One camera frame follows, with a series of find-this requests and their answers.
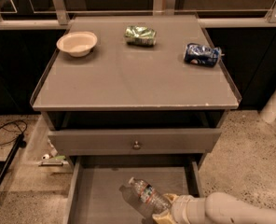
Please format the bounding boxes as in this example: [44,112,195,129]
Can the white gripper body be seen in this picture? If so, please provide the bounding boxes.
[171,195,206,224]

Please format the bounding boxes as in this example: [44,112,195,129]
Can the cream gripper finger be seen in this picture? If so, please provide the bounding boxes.
[152,210,175,224]
[163,193,178,203]

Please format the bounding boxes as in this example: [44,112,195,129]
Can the clear plastic water bottle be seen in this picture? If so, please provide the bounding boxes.
[119,177,172,218]

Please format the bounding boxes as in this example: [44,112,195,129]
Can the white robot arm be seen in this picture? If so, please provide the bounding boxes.
[152,192,276,224]

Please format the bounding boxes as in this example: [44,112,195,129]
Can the brass drawer knob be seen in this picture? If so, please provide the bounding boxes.
[132,141,141,150]

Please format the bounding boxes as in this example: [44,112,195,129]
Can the grey top drawer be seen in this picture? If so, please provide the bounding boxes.
[48,128,221,156]

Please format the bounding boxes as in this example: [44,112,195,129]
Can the grey open middle drawer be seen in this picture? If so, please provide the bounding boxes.
[63,155,203,224]

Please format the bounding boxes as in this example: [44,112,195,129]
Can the grey cabinet with counter top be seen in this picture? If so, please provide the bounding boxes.
[30,14,242,170]

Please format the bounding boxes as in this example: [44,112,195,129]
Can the small clutter on floor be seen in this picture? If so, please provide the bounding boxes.
[38,148,68,167]

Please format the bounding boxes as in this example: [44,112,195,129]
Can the crushed blue soda can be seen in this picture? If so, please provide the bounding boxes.
[184,43,222,67]

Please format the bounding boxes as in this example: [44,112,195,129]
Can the black metal stand leg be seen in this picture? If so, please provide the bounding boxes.
[0,133,27,186]

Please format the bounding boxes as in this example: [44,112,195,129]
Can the crushed green soda can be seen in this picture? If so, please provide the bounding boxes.
[124,25,157,47]

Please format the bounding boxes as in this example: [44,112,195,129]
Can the white paper bowl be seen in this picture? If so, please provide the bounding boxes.
[57,32,98,58]

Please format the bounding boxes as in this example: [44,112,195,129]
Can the black cable on floor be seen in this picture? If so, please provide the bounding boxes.
[0,118,29,147]

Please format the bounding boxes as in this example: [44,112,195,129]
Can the silver metal railing frame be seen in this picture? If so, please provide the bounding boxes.
[0,0,276,30]

